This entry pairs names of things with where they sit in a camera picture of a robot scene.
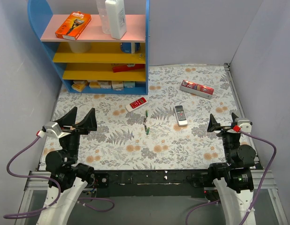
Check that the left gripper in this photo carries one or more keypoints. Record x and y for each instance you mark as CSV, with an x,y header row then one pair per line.
x,y
77,129

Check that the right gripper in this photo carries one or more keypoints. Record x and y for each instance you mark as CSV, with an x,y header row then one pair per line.
x,y
224,128

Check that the grey white remote control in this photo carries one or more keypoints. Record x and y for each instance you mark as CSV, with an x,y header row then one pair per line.
x,y
180,116

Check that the dark battery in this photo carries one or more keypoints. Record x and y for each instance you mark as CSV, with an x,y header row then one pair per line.
x,y
144,123

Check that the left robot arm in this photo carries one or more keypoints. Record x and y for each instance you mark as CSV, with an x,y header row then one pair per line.
x,y
68,177

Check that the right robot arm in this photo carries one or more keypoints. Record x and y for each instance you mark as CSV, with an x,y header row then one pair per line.
x,y
233,178

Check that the red white remote control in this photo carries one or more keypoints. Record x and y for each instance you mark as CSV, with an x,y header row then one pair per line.
x,y
136,104

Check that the yellow small box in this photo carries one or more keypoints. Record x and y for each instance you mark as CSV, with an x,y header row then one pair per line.
x,y
79,85

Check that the orange white small box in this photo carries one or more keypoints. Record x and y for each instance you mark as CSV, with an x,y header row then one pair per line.
x,y
94,85

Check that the red toothpaste box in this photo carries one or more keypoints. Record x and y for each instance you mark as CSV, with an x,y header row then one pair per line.
x,y
197,89

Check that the floral table mat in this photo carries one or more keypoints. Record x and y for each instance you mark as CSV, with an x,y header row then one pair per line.
x,y
121,143

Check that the cream small box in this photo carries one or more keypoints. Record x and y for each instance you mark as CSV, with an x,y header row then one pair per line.
x,y
117,85

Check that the blue shelf unit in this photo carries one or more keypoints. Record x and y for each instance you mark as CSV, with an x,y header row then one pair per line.
x,y
96,63

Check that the teal small box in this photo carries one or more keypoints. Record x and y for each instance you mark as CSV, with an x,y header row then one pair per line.
x,y
129,84

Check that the red box on shelf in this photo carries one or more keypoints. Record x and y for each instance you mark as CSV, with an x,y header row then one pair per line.
x,y
116,68

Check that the white cup on shelf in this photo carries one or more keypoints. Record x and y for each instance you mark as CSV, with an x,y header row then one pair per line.
x,y
80,47

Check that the blue can on shelf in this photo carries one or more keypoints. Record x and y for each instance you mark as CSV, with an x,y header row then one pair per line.
x,y
129,47

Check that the orange razor box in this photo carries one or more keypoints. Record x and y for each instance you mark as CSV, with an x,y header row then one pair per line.
x,y
73,26

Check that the white plastic bottle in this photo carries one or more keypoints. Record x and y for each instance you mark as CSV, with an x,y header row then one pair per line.
x,y
116,16

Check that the clear plastic bottle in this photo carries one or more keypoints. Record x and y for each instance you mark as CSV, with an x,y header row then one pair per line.
x,y
103,16

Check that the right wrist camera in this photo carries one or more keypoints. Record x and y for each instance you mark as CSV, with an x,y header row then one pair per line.
x,y
242,124

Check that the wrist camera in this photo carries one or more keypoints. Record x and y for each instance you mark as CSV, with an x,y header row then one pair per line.
x,y
242,124
53,130

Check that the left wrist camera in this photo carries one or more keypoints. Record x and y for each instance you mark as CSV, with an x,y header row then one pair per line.
x,y
53,130

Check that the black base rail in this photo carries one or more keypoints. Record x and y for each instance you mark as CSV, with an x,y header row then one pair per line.
x,y
124,183

